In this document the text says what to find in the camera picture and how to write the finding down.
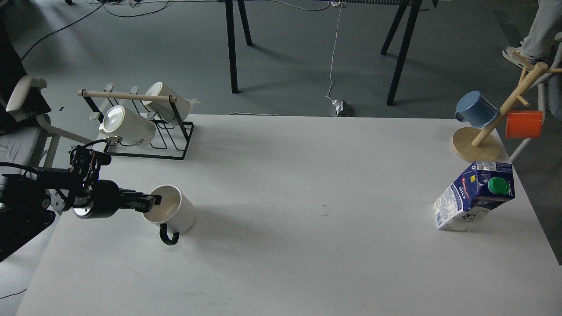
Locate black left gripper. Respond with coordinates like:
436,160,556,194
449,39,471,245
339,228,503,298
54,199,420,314
66,145,162,219

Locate person leg with sandal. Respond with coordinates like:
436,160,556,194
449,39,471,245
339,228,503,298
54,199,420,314
502,0,562,68

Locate grey chair left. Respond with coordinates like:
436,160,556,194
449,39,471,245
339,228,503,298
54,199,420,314
0,75,95,176

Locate white mug on rack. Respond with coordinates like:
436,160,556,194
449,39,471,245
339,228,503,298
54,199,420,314
142,82,191,126
99,105,156,147

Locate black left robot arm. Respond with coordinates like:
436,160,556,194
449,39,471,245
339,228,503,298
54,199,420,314
0,146,162,260

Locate blue mug on tree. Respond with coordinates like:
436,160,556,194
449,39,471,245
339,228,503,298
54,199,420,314
455,90,500,128

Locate orange mug on tree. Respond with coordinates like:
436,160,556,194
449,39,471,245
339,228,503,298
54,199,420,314
505,110,543,139

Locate black table legs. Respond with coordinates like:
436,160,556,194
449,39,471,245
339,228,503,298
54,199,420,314
224,0,253,94
381,0,423,106

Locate white chair right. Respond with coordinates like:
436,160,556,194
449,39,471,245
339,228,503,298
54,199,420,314
509,32,562,162

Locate grey power adapter on floor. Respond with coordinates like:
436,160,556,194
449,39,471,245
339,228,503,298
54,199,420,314
331,99,353,117

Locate blue white milk carton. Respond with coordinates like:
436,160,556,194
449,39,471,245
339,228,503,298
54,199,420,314
433,161,515,232

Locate black table legs right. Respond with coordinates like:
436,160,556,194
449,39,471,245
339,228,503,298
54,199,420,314
381,0,423,106

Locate black cables on floor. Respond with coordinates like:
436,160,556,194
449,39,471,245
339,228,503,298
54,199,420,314
20,0,220,60

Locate white mug with black handle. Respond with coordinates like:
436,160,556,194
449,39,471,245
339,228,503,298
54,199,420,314
143,185,198,246

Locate white cable on floor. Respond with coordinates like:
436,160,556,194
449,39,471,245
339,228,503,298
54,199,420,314
263,0,347,104

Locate black wire mug rack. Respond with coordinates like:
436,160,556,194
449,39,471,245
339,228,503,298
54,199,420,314
78,85,194,160

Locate black table legs left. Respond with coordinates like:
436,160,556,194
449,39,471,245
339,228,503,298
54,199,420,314
224,0,253,94

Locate front white mug on rack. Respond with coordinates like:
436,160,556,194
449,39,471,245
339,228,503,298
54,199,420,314
99,105,156,147

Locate wooden mug tree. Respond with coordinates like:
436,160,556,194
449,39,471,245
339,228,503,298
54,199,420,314
451,50,562,162

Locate rear white mug on rack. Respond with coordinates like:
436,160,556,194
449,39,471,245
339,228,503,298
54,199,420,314
142,82,191,126

